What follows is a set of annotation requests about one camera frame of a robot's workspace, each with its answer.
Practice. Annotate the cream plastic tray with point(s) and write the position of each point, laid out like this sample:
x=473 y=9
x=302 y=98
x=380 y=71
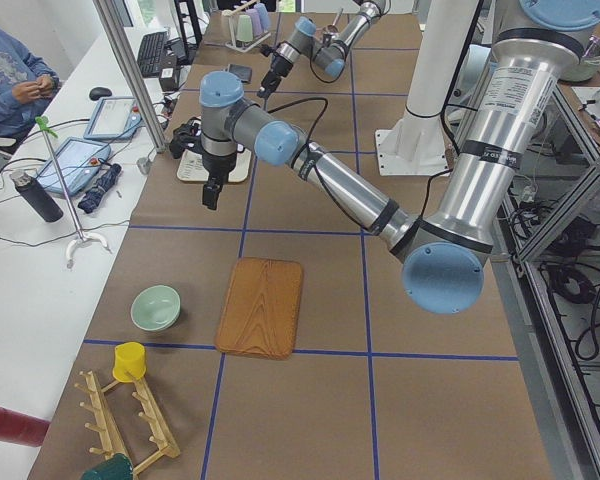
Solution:
x=191 y=168

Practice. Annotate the wooden tray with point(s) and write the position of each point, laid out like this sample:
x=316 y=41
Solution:
x=260 y=314

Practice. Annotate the dark folded cloth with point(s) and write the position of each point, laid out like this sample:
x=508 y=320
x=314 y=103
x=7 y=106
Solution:
x=242 y=72

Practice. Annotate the white cup rack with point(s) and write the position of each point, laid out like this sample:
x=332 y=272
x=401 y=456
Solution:
x=229 y=16

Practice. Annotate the green cup on rack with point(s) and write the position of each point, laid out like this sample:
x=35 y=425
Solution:
x=244 y=29

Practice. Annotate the purple cup on rack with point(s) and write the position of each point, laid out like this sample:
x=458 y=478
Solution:
x=259 y=17

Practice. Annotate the metal scoop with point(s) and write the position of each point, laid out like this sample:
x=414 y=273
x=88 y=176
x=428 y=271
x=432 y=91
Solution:
x=330 y=33

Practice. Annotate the black box on desk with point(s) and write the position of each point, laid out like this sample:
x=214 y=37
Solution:
x=169 y=79

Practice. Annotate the folded navy umbrella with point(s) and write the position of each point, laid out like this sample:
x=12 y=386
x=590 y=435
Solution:
x=93 y=197

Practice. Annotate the far blue teach pendant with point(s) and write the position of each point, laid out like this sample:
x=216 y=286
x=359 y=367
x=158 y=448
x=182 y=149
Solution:
x=113 y=118

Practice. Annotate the blue teach pendant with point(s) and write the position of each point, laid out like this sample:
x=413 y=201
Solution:
x=113 y=118
x=80 y=160

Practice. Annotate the black keyboard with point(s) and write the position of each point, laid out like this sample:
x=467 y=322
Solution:
x=151 y=52

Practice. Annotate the green bowl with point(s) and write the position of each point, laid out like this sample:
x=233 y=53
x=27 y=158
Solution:
x=156 y=308

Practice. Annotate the near blue teach pendant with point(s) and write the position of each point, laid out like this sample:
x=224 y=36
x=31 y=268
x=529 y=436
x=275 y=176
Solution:
x=80 y=160

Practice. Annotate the black computer mouse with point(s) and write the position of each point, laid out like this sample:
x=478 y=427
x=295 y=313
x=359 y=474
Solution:
x=97 y=93

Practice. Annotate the black water bottle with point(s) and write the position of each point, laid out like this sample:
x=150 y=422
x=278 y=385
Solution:
x=35 y=195

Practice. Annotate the white stand with green clip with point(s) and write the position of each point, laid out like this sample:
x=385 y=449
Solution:
x=83 y=237

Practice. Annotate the yellow cup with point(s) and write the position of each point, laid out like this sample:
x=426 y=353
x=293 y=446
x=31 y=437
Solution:
x=129 y=362

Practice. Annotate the person in blue hoodie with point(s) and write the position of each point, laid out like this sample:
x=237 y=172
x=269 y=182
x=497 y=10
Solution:
x=27 y=87

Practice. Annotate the wooden cup rack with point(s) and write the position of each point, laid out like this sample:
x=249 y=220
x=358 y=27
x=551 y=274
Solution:
x=129 y=421

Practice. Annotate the dark green cup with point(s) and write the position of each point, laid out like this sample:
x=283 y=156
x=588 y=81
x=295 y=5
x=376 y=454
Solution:
x=118 y=467

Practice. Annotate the red cylinder cup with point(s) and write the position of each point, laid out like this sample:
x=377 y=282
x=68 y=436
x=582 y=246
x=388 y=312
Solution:
x=22 y=429

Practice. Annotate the steel pot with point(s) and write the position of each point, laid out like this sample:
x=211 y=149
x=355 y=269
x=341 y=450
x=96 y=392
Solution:
x=588 y=66

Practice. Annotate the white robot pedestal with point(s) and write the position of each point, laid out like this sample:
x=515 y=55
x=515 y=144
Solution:
x=416 y=145

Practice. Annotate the aluminium frame post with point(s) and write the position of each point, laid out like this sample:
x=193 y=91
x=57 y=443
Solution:
x=127 y=63

